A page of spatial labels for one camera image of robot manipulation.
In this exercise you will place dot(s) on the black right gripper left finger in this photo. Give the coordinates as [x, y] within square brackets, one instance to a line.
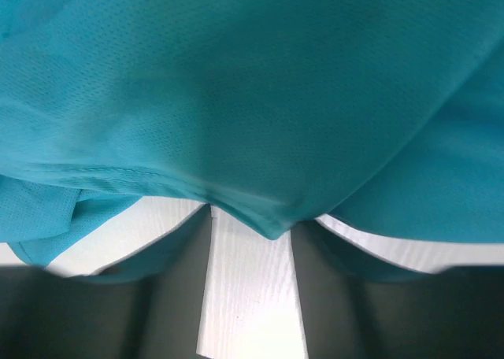
[148, 305]

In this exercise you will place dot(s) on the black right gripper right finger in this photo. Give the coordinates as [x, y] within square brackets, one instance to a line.
[355, 305]

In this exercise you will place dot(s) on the teal t shirt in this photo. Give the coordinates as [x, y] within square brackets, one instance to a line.
[384, 114]

